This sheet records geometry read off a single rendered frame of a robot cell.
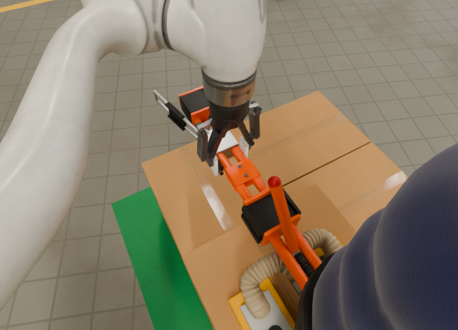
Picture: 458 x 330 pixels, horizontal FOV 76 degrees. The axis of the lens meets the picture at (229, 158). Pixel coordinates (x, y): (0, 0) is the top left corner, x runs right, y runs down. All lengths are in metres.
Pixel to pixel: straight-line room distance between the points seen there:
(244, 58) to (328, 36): 2.76
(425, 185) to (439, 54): 3.17
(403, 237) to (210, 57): 0.33
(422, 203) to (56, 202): 0.23
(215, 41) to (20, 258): 0.32
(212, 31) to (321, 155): 1.07
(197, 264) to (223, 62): 0.46
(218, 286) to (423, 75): 2.66
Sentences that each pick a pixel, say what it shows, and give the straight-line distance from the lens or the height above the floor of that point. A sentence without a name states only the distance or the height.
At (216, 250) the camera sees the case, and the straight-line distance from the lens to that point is 0.73.
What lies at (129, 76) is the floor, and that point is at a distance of 2.70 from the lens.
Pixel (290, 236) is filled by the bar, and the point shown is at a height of 1.11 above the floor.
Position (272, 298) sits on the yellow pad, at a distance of 0.68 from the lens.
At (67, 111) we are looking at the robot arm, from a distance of 0.28.
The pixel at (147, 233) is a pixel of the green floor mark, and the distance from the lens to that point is 1.81.
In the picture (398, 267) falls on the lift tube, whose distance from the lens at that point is 0.21.
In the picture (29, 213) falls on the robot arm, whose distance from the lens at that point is 0.22.
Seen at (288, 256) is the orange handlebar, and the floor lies 1.08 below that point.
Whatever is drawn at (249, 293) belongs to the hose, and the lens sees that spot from 0.63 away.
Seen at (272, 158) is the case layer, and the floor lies 0.54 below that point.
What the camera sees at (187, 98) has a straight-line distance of 0.79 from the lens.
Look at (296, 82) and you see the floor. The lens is 2.57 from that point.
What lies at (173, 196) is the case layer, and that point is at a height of 0.54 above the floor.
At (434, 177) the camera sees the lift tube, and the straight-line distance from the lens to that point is 0.22.
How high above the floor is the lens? 1.64
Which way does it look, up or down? 55 degrees down
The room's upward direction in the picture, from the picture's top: straight up
